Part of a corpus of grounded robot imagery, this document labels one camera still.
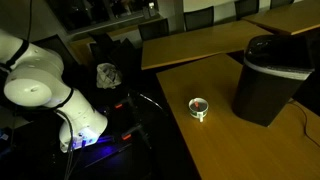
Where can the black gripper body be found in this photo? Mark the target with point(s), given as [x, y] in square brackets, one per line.
[133, 122]

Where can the white ceramic mug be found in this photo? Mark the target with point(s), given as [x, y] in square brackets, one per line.
[200, 112]

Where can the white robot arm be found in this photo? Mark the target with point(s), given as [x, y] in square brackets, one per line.
[35, 79]

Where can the crumpled grey cloth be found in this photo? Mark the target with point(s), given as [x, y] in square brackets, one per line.
[108, 76]

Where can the black office chair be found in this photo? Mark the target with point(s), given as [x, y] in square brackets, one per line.
[153, 30]
[279, 3]
[246, 7]
[199, 19]

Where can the black trash bin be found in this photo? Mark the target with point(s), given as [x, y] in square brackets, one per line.
[274, 68]

